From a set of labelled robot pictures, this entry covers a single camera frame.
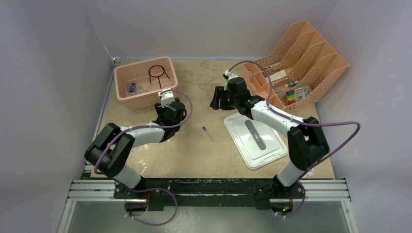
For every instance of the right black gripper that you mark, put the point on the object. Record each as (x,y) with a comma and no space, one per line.
(220,93)

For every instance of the white plastic bin lid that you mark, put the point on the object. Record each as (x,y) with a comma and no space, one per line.
(257,143)

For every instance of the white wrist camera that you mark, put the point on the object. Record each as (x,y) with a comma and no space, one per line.
(230,77)
(166,97)

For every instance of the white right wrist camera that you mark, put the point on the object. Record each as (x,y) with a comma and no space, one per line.
(230,77)

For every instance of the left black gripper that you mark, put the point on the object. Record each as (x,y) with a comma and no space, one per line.
(160,110)

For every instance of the white plastic strip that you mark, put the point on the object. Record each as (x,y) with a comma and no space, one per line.
(310,173)

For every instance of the set of coloured markers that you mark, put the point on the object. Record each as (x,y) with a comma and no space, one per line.
(298,94)

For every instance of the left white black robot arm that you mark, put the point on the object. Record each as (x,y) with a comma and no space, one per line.
(111,148)

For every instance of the orange mesh file organizer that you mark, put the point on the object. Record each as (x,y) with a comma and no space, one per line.
(302,55)

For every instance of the aluminium rail frame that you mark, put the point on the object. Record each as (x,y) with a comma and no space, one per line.
(262,194)

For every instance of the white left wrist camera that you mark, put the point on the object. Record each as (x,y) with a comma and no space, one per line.
(166,97)

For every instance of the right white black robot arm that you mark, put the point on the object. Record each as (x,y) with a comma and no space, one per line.
(307,143)

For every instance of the pink plastic bin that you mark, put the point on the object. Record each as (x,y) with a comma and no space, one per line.
(152,76)

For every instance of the blue capped clear syringe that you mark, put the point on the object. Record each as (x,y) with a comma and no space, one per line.
(134,89)

